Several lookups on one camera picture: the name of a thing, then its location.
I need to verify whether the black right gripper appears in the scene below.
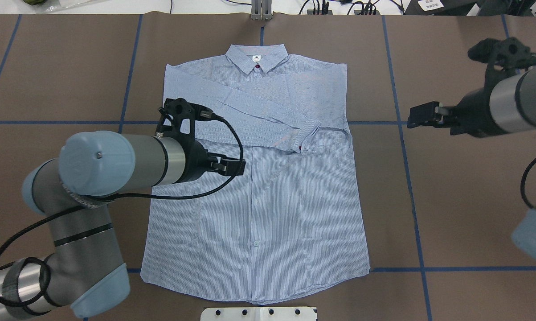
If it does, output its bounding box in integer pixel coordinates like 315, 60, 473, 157
407, 89, 502, 137

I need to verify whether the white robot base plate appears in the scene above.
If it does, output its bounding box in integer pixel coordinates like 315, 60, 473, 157
200, 306, 319, 321

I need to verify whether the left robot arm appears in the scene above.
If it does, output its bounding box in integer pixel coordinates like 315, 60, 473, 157
0, 131, 244, 321

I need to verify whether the blue striped button shirt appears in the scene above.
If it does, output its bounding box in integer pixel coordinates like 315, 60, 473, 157
141, 45, 370, 305

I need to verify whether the brown table mat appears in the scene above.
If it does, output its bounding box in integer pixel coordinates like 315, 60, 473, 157
0, 12, 536, 321

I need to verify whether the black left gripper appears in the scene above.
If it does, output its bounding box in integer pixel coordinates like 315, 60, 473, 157
185, 140, 246, 182

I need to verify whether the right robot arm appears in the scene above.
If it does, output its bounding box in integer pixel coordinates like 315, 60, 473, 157
404, 128, 536, 268

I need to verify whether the aluminium frame post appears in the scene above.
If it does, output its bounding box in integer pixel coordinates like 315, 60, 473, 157
251, 0, 273, 21

